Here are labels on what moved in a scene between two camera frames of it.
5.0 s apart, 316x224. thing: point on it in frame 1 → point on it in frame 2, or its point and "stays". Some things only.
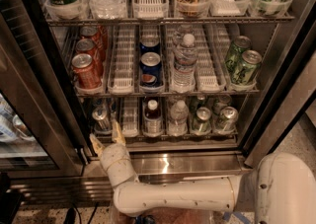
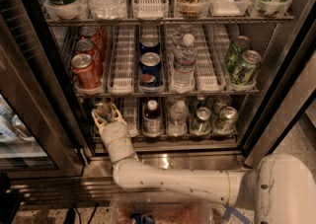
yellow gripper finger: x=97 y=144 → x=101 y=122
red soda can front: x=86 y=73 stays
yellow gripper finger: x=117 y=134 → x=119 y=117
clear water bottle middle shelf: x=184 y=68 stays
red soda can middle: x=88 y=46 stays
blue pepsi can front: x=150 y=69 stays
